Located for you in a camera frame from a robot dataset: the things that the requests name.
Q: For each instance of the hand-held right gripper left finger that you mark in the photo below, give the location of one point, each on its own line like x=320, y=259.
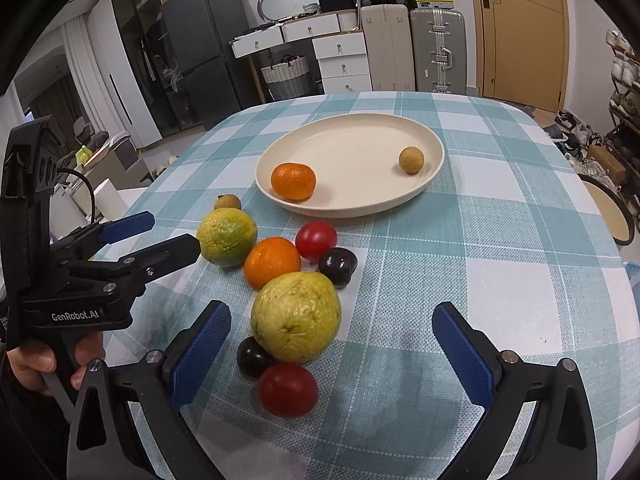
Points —
x=200, y=355

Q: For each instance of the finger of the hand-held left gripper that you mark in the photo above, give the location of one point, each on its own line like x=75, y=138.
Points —
x=167, y=252
x=127, y=224

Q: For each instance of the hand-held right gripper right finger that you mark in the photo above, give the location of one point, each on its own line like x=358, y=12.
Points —
x=462, y=355

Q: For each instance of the dark purple plum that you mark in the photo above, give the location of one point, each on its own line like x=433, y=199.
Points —
x=337, y=266
x=252, y=357

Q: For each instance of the green yellow orange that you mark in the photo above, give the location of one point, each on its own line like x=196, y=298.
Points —
x=226, y=236

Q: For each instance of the brown small longan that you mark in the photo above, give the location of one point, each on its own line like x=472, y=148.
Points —
x=227, y=202

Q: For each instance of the red tomato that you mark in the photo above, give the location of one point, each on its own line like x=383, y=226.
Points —
x=316, y=241
x=287, y=390

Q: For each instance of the yellow-green citrus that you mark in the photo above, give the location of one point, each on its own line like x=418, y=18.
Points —
x=296, y=317

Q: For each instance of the bright orange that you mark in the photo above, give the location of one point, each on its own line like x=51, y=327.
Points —
x=272, y=262

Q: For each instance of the cream round plate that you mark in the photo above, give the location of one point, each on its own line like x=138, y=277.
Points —
x=350, y=160

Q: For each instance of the person's left forearm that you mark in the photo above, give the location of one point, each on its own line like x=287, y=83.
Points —
x=25, y=435

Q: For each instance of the person's left hand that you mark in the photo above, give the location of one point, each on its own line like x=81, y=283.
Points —
x=31, y=366

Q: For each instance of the white box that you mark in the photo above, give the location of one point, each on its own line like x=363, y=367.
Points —
x=109, y=201

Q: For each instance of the teal checked tablecloth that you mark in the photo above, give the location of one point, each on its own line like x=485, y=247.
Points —
x=450, y=260

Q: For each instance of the small mandarin orange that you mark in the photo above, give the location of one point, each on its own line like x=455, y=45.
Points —
x=293, y=181

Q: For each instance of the white tall cabinet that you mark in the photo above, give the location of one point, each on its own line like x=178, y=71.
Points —
x=112, y=70

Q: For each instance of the dark grey fridge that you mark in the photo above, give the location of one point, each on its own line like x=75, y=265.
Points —
x=200, y=50

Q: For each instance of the tan round longan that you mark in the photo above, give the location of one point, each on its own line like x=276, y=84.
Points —
x=411, y=159

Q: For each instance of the round wooden stool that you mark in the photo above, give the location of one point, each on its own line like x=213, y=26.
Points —
x=602, y=205

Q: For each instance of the grey wicker basket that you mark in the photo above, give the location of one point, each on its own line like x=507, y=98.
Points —
x=287, y=80

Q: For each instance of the pile of shoes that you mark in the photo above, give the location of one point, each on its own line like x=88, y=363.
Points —
x=575, y=132

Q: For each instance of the white drawer dresser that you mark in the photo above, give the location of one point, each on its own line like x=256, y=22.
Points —
x=342, y=62

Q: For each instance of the beige suitcase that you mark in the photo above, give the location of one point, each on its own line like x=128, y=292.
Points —
x=387, y=47

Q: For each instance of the silver suitcase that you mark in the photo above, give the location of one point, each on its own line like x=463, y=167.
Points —
x=437, y=50

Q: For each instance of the wooden shoe rack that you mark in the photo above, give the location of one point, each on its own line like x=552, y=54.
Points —
x=625, y=95

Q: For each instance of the wooden door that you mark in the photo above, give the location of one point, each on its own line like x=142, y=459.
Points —
x=520, y=35

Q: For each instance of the yellow black flat box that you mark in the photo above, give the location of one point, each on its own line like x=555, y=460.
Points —
x=430, y=1

